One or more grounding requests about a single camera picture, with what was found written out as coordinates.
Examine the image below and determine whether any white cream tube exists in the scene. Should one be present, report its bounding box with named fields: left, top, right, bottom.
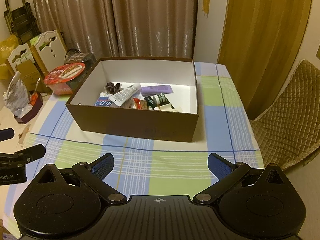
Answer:
left=109, top=83, right=141, bottom=107

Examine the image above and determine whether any red snack packet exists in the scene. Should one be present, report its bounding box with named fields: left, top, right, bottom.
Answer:
left=133, top=98, right=148, bottom=110

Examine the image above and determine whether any dark velvet scrunchie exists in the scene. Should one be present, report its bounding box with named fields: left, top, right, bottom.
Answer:
left=104, top=82, right=121, bottom=95

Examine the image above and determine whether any purple lotion tube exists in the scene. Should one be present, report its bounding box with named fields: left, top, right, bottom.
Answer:
left=141, top=85, right=173, bottom=97

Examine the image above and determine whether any small white pill bottle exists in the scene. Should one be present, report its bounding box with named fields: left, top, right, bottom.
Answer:
left=98, top=92, right=112, bottom=100

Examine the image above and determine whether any white plastic bag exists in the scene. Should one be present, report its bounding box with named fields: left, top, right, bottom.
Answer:
left=3, top=71, right=30, bottom=117

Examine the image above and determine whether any cardboard carton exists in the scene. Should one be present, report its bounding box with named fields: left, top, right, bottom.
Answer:
left=16, top=60, right=47, bottom=93

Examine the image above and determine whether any brown cardboard storage box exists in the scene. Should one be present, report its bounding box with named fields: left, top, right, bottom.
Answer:
left=66, top=56, right=199, bottom=142

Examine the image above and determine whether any blue white flat package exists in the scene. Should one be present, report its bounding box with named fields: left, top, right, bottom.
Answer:
left=94, top=97, right=113, bottom=107

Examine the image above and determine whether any red instant rice bowl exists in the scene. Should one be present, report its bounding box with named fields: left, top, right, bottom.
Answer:
left=43, top=63, right=87, bottom=95

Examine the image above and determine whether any quilted tan chair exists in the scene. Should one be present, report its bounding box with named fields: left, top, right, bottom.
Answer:
left=251, top=60, right=319, bottom=170

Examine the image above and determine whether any white plastic piece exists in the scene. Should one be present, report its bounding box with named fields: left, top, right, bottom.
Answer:
left=159, top=103, right=182, bottom=112

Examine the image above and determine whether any dark green flat box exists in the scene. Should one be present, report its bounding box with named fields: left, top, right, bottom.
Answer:
left=144, top=93, right=170, bottom=109

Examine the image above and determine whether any white carved chair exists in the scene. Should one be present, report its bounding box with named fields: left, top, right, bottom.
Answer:
left=5, top=29, right=67, bottom=77

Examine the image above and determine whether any black bowl with label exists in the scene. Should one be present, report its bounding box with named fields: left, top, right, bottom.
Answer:
left=65, top=53, right=97, bottom=68

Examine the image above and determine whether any brown curtain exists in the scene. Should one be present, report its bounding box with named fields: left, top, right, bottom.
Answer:
left=33, top=0, right=198, bottom=58

